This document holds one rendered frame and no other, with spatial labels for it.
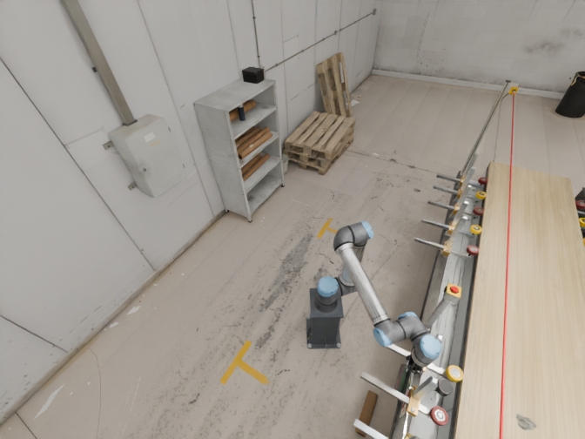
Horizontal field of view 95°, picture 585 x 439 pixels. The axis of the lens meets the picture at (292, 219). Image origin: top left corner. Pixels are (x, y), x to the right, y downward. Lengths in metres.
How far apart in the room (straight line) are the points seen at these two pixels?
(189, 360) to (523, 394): 2.44
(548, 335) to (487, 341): 0.38
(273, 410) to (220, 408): 0.44
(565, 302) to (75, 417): 3.77
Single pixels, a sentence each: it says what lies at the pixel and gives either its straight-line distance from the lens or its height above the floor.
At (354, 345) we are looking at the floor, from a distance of 2.82.
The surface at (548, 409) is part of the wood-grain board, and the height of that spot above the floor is 0.90.
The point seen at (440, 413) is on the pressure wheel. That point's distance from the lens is 1.87.
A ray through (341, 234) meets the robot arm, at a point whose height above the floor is 1.45.
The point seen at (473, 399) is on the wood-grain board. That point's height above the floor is 0.90.
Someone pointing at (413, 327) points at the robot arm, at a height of 1.33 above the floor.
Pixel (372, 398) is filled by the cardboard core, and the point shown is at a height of 0.08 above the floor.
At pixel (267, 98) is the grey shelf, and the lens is 3.64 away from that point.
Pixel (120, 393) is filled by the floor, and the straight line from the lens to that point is 3.12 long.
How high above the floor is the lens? 2.63
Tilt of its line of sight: 46 degrees down
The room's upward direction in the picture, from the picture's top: 3 degrees counter-clockwise
